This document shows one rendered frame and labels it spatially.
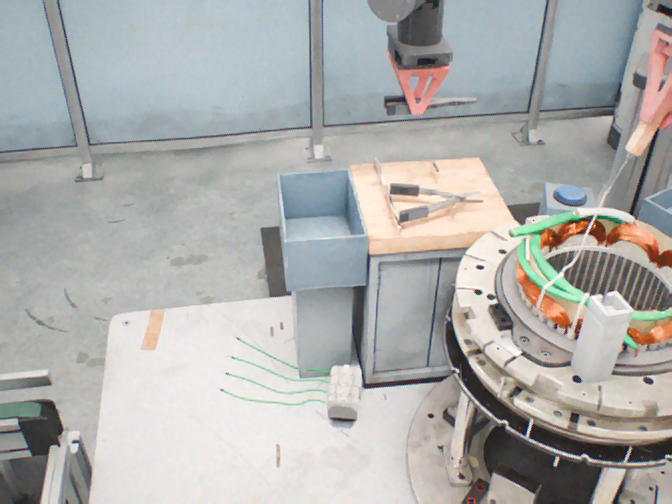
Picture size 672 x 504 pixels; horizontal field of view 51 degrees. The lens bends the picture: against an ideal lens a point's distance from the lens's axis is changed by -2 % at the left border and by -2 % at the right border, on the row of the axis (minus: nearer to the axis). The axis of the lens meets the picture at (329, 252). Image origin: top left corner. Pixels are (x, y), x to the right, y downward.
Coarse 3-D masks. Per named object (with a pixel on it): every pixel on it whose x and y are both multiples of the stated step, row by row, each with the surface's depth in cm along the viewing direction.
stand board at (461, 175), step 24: (360, 168) 105; (384, 168) 105; (408, 168) 105; (456, 168) 105; (480, 168) 105; (360, 192) 100; (456, 192) 100; (480, 192) 100; (384, 216) 95; (432, 216) 95; (456, 216) 95; (480, 216) 95; (504, 216) 95; (384, 240) 91; (408, 240) 92; (432, 240) 92; (456, 240) 93
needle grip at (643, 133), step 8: (656, 96) 64; (664, 112) 64; (656, 120) 64; (640, 128) 65; (648, 128) 64; (656, 128) 65; (632, 136) 66; (640, 136) 65; (648, 136) 65; (632, 144) 66; (640, 144) 65; (632, 152) 66; (640, 152) 66
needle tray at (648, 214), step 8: (664, 192) 101; (648, 200) 99; (656, 200) 100; (664, 200) 102; (648, 208) 99; (656, 208) 98; (664, 208) 103; (640, 216) 100; (648, 216) 99; (656, 216) 98; (664, 216) 97; (648, 224) 100; (656, 224) 98; (664, 224) 97; (664, 232) 98
